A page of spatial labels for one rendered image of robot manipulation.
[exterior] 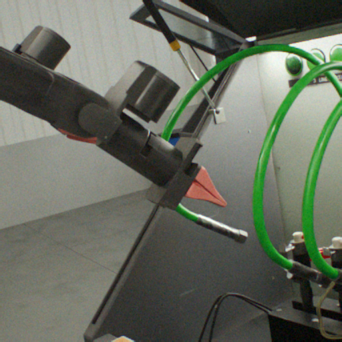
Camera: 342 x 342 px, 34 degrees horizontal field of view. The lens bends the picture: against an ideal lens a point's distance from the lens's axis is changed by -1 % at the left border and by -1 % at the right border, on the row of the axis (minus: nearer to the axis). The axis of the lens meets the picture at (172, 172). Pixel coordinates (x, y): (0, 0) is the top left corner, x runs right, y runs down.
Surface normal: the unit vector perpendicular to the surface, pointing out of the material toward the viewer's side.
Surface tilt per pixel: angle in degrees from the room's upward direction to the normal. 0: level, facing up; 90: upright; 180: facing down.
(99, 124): 108
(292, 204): 90
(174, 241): 90
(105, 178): 90
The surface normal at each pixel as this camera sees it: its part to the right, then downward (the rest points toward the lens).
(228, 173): 0.58, 0.02
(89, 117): 0.50, 0.35
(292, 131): -0.79, 0.24
